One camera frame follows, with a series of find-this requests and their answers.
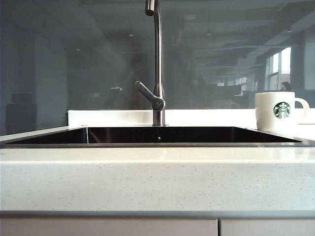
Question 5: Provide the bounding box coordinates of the narrow grey cabinet door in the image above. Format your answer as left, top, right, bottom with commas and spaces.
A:
220, 218, 315, 236

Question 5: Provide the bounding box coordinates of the black sink basin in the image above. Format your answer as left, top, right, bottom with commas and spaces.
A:
4, 126, 304, 148

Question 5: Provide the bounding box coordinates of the wide grey cabinet door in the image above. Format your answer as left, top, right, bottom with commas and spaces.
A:
0, 218, 219, 236

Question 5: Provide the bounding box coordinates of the steel gooseneck faucet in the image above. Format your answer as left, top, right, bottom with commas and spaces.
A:
145, 0, 166, 126

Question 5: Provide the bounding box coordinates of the steel faucet lever handle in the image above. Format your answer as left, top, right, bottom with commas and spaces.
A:
134, 81, 165, 111

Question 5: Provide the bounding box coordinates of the white Starbucks logo mug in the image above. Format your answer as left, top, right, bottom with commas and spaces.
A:
254, 91, 310, 132

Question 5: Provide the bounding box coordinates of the white backsplash ledge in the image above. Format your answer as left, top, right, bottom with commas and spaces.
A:
67, 108, 315, 126

